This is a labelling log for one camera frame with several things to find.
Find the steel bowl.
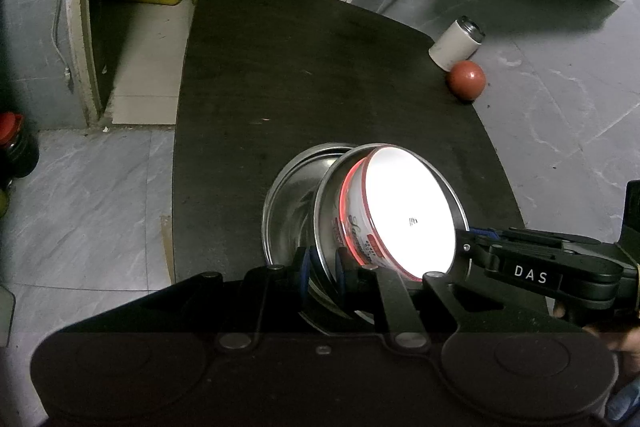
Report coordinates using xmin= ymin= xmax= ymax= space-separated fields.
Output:
xmin=261 ymin=142 xmax=358 ymax=323
xmin=267 ymin=146 xmax=351 ymax=308
xmin=314 ymin=143 xmax=472 ymax=334

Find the person's blue trouser leg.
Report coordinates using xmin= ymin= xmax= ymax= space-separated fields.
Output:
xmin=605 ymin=377 xmax=640 ymax=425

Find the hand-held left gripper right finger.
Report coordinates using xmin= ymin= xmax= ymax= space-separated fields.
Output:
xmin=336 ymin=248 xmax=591 ymax=353

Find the red ball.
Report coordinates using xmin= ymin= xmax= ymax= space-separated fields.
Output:
xmin=446 ymin=61 xmax=487 ymax=100

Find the white ceramic bowl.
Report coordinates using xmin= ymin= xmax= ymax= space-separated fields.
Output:
xmin=361 ymin=147 xmax=458 ymax=282
xmin=339 ymin=152 xmax=401 ymax=270

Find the person's right hand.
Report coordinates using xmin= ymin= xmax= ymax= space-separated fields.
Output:
xmin=582 ymin=324 xmax=640 ymax=354

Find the cream door frame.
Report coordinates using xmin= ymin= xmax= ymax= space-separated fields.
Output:
xmin=55 ymin=0 xmax=108 ymax=128

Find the white thermos bottle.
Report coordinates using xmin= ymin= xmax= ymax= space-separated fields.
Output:
xmin=428 ymin=16 xmax=487 ymax=70

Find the dark bottle with red cap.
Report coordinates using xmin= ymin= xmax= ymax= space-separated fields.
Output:
xmin=0 ymin=112 xmax=41 ymax=180

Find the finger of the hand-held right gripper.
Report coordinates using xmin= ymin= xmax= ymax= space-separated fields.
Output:
xmin=456 ymin=232 xmax=508 ymax=282
xmin=470 ymin=227 xmax=603 ymax=253

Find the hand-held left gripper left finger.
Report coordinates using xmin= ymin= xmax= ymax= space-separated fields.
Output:
xmin=42 ymin=247 xmax=316 ymax=353

